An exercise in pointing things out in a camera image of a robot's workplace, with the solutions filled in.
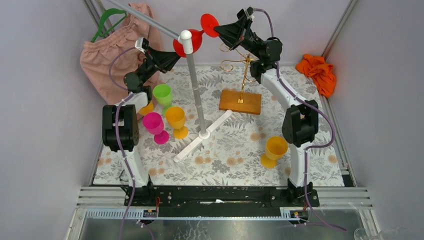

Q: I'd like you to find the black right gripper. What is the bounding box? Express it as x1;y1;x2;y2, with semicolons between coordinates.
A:
212;17;262;61

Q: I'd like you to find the red wine glass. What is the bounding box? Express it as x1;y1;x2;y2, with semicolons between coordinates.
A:
172;13;219;58

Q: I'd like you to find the green wine glass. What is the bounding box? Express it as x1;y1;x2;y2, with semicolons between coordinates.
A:
152;84;173;115

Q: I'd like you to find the yellow wine glass front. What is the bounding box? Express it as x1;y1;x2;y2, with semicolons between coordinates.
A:
138;101;155;116

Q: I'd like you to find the yellow wine glass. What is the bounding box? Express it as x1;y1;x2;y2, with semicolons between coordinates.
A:
260;136;289;169
138;101;155;116
165;106;189;139

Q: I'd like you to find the pink wine glass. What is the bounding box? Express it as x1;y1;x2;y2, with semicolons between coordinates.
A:
142;112;169;145

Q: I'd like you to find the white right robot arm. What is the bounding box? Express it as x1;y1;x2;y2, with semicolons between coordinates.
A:
211;7;319;206

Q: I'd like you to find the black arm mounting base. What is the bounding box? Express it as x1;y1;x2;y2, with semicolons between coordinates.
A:
120;182;320;218

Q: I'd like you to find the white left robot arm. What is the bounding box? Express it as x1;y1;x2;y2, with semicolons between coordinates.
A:
102;47;180;206

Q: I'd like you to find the wooden rack base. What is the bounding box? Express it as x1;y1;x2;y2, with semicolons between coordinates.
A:
218;89;262;115

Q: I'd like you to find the white clothes stand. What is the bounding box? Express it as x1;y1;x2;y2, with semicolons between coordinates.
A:
110;0;233;163

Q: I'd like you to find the pink cloth garment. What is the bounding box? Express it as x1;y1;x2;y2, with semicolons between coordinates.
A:
80;14;163;105

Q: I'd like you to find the green clothes hanger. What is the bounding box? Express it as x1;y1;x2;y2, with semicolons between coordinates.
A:
90;8;128;43

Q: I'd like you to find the orange crumpled cloth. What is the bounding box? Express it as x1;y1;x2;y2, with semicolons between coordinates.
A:
295;53;337;98

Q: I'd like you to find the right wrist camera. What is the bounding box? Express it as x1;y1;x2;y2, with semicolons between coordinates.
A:
236;6;255;21

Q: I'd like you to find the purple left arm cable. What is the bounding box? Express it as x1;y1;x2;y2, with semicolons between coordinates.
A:
108;46;157;240

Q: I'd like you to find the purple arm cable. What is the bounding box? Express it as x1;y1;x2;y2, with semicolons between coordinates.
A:
108;46;157;240
253;8;348;233

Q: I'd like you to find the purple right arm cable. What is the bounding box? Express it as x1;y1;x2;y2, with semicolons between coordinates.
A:
253;8;348;233

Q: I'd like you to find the aluminium front frame rail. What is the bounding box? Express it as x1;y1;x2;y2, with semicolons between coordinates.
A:
65;186;380;240

